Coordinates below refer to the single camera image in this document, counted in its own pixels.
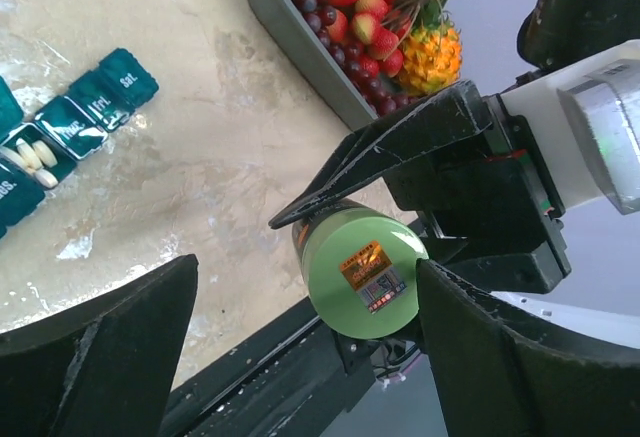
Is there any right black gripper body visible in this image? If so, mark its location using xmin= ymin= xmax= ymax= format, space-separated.
xmin=384 ymin=116 xmax=567 ymax=254

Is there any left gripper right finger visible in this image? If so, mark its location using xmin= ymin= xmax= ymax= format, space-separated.
xmin=416 ymin=259 xmax=639 ymax=436

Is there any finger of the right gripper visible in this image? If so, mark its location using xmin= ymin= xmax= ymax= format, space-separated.
xmin=427 ymin=237 xmax=570 ymax=294
xmin=268 ymin=80 xmax=491 ymax=229

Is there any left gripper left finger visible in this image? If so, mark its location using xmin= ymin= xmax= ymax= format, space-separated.
xmin=1 ymin=255 xmax=198 ymax=436

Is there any green bottle cap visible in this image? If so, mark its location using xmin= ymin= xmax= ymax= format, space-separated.
xmin=302 ymin=206 xmax=431 ymax=341

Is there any green pill bottle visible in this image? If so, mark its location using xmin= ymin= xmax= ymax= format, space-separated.
xmin=290 ymin=196 xmax=431 ymax=341

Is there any teal weekly pill organizer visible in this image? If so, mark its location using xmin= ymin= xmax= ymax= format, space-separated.
xmin=1 ymin=48 xmax=159 ymax=235

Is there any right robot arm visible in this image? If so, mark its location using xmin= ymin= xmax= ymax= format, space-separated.
xmin=270 ymin=0 xmax=639 ymax=294

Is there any dark toy grapes bunch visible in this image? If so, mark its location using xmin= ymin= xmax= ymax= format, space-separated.
xmin=290 ymin=0 xmax=412 ymax=116

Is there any pale yellow pill upper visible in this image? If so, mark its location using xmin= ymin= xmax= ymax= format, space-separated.
xmin=31 ymin=140 xmax=58 ymax=168

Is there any pale yellow pill left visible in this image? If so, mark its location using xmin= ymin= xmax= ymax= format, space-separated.
xmin=16 ymin=139 xmax=42 ymax=171

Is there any dark grey fruit tray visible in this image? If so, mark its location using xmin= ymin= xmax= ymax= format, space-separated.
xmin=248 ymin=0 xmax=379 ymax=130

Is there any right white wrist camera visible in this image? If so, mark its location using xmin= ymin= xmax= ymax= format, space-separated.
xmin=502 ymin=40 xmax=639 ymax=215

